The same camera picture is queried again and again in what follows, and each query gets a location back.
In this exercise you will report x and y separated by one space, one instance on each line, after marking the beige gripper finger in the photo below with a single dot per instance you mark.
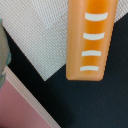
5 54

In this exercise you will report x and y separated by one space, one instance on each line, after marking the orange waffle cracker block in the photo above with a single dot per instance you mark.
89 31

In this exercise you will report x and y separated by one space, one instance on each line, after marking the woven beige placemat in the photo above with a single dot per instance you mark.
39 28

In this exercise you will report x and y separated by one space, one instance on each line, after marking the pink stovetop board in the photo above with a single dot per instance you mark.
19 108

